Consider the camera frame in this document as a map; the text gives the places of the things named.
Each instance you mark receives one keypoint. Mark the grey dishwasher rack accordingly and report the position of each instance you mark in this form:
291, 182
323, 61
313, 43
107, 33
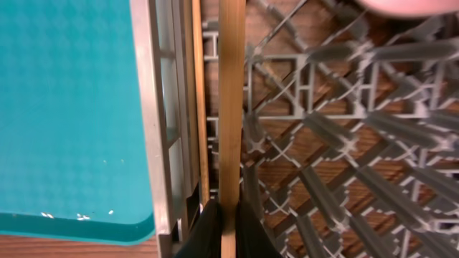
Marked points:
408, 137

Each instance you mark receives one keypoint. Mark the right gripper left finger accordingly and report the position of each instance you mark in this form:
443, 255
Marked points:
205, 239

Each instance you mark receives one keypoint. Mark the teal plastic serving tray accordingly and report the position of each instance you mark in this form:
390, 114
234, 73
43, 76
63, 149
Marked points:
73, 154

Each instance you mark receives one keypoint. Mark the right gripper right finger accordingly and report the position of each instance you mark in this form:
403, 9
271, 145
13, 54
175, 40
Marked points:
251, 238

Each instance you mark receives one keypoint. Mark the wooden chopstick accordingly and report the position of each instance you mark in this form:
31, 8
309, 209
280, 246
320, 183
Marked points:
231, 80
201, 103

